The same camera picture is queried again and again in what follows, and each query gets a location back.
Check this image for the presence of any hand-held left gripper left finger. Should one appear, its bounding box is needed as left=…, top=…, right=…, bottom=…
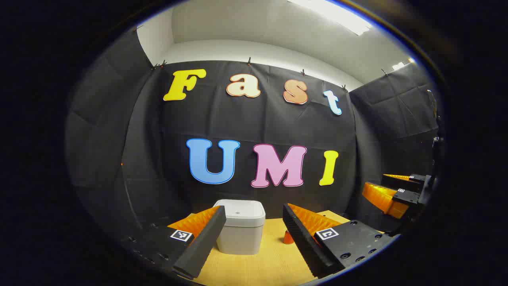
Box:
left=121, top=205, right=227, bottom=280

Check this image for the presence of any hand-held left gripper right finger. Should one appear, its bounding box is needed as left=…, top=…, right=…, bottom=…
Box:
left=283, top=203, right=400, bottom=278

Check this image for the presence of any wooden desktop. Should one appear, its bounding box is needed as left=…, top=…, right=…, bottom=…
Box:
left=192, top=210, right=385, bottom=286

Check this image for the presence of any white desktop garbage bin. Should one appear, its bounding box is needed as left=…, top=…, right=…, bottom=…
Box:
left=213, top=199, right=266, bottom=255

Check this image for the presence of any black backdrop cloth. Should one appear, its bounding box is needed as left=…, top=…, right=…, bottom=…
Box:
left=65, top=30, right=441, bottom=239

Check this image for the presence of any row of small cloth clips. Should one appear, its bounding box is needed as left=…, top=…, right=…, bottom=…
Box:
left=149, top=57, right=389, bottom=92

